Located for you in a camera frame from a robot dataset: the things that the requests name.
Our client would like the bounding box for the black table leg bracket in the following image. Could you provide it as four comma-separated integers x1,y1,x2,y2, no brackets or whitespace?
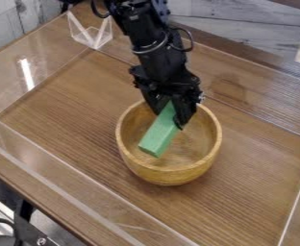
14,200,60,246

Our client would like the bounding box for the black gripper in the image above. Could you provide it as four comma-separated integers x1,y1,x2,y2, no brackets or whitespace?
129,39,203,130

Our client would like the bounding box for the green rectangular block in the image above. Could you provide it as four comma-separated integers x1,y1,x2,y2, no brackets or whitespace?
139,102,180,158

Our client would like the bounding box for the black cable under table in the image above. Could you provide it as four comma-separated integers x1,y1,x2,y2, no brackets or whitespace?
0,216,28,246

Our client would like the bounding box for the brown wooden bowl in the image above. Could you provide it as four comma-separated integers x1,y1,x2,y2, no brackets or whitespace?
116,101,222,186

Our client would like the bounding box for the clear acrylic barrier wall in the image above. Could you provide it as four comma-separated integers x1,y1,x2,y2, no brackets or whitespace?
0,17,300,246

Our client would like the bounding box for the clear acrylic corner bracket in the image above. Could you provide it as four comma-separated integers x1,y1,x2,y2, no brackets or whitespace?
67,12,113,50

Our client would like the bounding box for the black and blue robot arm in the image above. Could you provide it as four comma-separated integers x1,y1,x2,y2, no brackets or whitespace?
59,0,203,128

